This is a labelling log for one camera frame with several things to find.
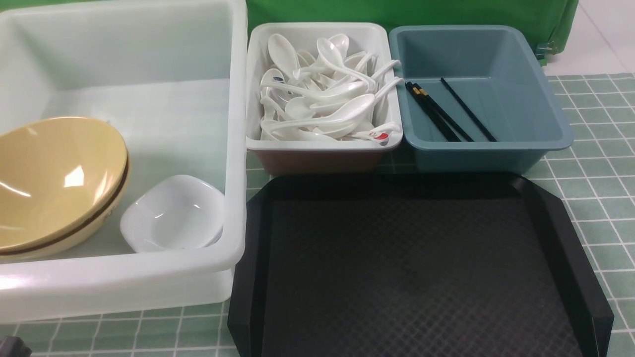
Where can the black chopstick with gold band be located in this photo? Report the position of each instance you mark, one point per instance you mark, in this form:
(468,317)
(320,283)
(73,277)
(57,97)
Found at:
(444,114)

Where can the white square sauce dish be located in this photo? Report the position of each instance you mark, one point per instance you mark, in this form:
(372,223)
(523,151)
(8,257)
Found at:
(180,212)

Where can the beige noodle bowl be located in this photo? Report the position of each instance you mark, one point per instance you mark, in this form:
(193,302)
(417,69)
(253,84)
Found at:
(55,173)
(77,235)

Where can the white soup spoon front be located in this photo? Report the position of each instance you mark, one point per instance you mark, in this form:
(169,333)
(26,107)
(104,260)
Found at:
(353,111)

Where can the white soup spoon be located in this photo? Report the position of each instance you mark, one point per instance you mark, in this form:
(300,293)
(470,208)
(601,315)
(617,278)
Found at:
(353,111)
(284,56)

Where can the white spoon with red print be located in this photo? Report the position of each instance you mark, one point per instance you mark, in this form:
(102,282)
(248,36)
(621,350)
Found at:
(378,137)

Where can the black plastic serving tray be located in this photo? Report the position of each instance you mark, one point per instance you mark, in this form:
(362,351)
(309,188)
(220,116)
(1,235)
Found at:
(414,265)

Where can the white soup spoon top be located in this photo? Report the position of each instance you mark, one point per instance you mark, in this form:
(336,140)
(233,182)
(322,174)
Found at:
(284,56)

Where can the white and brown spoon bin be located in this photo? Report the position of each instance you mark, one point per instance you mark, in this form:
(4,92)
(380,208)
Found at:
(338,62)

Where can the teal plastic chopstick bin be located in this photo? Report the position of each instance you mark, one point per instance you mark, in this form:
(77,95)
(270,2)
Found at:
(494,71)

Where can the large translucent white tub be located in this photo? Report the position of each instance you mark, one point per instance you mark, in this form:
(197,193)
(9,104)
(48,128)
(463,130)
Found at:
(170,76)

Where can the green checkered table mat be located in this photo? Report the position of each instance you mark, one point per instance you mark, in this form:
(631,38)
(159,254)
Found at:
(594,178)

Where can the green cloth backdrop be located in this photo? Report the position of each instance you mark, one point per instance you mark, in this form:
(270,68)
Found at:
(546,24)

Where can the black object bottom left corner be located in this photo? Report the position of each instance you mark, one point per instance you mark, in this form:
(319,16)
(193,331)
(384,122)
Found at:
(12,346)

